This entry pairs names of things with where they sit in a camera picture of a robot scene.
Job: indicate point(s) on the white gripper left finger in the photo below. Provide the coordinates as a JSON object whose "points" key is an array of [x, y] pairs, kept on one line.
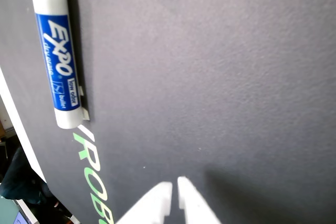
{"points": [[155, 203]]}

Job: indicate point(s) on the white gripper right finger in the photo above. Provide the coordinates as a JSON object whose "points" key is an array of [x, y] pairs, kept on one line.
{"points": [[195, 205]]}

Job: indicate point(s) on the blue Expo dry-erase marker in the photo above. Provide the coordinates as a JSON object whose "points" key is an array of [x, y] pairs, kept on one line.
{"points": [[56, 58]]}

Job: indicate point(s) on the grey WOWROBO mat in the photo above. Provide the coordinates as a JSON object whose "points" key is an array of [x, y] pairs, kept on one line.
{"points": [[210, 77]]}

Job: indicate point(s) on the dark teal bag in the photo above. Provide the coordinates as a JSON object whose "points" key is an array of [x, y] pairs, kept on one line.
{"points": [[23, 179]]}

